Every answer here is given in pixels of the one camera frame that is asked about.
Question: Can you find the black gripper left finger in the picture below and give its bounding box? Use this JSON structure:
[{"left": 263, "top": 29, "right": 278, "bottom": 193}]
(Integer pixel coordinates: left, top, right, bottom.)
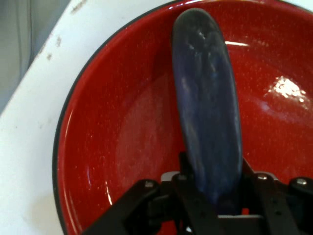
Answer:
[{"left": 82, "top": 151, "right": 224, "bottom": 235}]

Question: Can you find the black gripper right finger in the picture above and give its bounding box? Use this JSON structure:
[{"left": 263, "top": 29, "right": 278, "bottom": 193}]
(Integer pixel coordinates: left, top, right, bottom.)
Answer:
[{"left": 241, "top": 158, "right": 313, "bottom": 235}]

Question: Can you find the purple eggplant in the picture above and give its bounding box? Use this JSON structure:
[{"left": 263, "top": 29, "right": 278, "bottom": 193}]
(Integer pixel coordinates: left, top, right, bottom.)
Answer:
[{"left": 172, "top": 7, "right": 243, "bottom": 216}]

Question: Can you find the red enamel bowl black rim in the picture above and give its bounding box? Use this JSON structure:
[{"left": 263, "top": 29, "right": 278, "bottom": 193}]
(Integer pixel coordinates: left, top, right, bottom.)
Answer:
[{"left": 52, "top": 0, "right": 313, "bottom": 235}]

